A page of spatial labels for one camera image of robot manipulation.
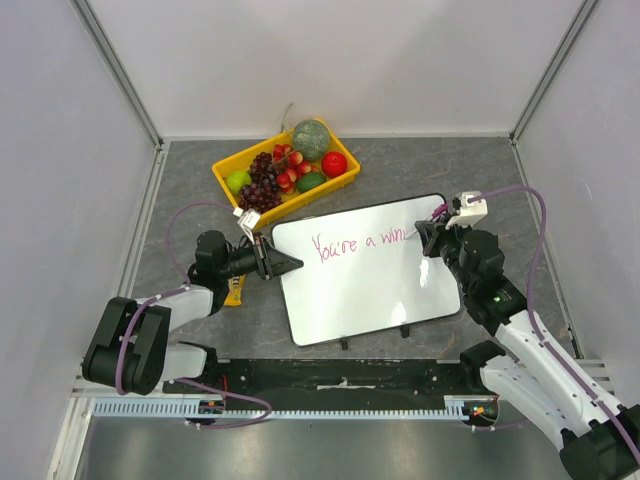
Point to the green avocado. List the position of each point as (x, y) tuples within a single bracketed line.
[(310, 181)]

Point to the yellow candy packet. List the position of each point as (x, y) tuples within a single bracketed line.
[(234, 296)]

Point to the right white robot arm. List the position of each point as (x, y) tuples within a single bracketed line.
[(596, 436)]

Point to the red peach slices cluster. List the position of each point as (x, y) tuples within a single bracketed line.
[(289, 166)]

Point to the green lime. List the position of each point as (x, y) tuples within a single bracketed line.
[(237, 180)]

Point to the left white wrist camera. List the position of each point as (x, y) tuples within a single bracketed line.
[(247, 221)]

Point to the green netted melon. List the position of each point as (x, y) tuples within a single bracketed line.
[(311, 138)]

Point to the red apple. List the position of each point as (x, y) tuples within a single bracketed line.
[(334, 164)]

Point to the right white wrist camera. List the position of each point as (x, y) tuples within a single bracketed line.
[(469, 209)]

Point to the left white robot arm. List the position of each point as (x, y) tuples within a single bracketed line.
[(130, 348)]

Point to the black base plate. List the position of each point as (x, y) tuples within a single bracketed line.
[(346, 383)]

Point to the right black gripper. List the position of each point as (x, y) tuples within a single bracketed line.
[(436, 240)]

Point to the left aluminium frame post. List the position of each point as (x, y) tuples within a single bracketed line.
[(99, 36)]

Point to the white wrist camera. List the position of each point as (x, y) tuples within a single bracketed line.
[(247, 221), (469, 209)]

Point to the yellow plastic tray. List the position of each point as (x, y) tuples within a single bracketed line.
[(242, 160)]

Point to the white marker with pink cap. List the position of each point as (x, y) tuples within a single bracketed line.
[(436, 214)]

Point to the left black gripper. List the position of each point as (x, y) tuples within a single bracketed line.
[(271, 261)]

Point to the white slotted cable duct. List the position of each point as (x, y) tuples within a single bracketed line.
[(211, 408)]

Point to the white whiteboard black frame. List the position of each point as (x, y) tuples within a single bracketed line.
[(363, 271)]

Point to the dark purple grape bunch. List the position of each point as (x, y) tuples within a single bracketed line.
[(262, 193)]

